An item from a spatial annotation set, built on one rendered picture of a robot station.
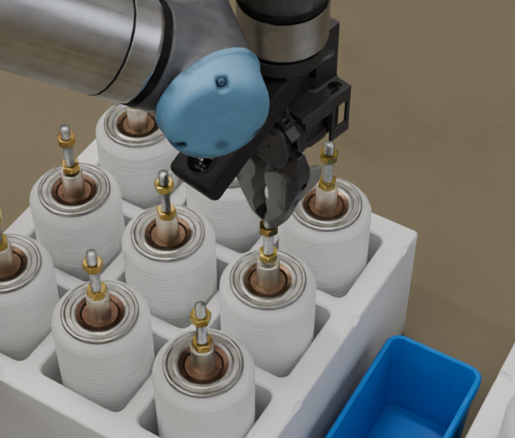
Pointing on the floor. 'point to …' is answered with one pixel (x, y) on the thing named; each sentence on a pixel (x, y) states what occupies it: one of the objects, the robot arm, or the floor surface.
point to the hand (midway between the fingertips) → (263, 216)
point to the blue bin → (409, 394)
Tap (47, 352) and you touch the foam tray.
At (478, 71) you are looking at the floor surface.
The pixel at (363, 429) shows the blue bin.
